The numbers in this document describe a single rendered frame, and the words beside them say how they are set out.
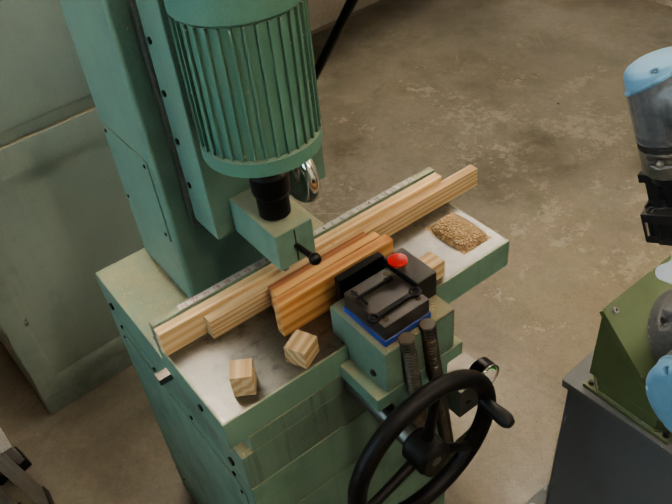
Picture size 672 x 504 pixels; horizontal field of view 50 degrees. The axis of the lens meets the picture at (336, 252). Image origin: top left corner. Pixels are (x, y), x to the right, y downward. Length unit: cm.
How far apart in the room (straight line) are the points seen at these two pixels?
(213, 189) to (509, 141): 221
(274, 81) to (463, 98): 264
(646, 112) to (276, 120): 49
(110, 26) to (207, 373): 53
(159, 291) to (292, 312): 39
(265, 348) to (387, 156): 206
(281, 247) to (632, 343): 68
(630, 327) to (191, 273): 81
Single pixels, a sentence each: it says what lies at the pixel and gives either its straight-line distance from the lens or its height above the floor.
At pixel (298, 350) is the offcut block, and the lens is 111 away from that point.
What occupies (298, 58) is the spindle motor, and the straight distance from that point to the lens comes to 95.
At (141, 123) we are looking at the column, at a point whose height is 120.
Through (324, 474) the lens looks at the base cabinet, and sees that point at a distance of 136.
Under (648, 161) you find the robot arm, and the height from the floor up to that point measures 115.
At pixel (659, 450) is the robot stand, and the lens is 153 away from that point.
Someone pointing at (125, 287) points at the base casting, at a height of 80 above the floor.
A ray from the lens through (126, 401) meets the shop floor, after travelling 238.
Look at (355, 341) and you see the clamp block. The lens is 112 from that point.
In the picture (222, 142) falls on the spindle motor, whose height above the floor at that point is 125.
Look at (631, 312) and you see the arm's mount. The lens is 145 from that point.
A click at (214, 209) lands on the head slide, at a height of 106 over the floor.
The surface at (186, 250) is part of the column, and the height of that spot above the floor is 93.
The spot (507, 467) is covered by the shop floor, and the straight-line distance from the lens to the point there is 209.
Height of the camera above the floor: 177
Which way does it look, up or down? 41 degrees down
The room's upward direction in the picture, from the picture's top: 7 degrees counter-clockwise
